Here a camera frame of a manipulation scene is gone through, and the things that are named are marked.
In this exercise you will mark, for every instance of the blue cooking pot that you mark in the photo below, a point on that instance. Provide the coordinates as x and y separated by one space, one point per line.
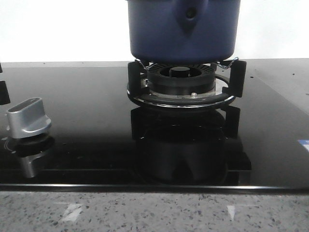
183 31

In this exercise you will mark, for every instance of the black pot support grate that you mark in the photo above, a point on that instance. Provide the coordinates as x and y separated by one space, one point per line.
229 82

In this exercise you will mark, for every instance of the black gas stove burner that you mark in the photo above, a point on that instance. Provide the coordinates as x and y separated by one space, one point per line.
181 79

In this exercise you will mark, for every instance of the black glass cooktop panel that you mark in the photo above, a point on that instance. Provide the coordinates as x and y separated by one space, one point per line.
101 141

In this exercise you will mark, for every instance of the silver stove control knob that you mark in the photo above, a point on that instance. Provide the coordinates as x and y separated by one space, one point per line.
28 119

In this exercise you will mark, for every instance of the black left burner grate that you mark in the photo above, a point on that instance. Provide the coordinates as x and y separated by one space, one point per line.
4 95

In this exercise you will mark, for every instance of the blue white cooktop sticker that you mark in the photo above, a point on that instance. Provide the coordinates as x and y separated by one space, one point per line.
305 144

